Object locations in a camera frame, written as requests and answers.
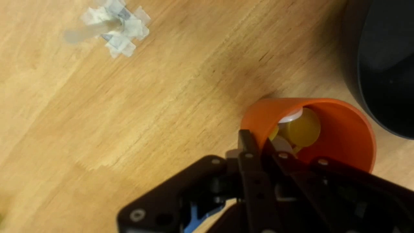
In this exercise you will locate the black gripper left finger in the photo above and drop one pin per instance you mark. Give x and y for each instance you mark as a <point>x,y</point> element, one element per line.
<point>257,190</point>

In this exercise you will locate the yellow contents pieces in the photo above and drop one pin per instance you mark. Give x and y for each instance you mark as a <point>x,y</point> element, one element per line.
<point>296,132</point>

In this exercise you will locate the black bowl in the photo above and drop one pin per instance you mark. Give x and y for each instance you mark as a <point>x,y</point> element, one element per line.
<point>378,45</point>

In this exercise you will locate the orange plastic cup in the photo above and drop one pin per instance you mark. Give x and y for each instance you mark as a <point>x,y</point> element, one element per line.
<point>345,134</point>

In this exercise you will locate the white stick on tape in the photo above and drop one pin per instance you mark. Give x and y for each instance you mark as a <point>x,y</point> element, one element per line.
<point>115,24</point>

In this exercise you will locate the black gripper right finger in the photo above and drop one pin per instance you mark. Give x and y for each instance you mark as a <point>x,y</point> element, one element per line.
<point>307,204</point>

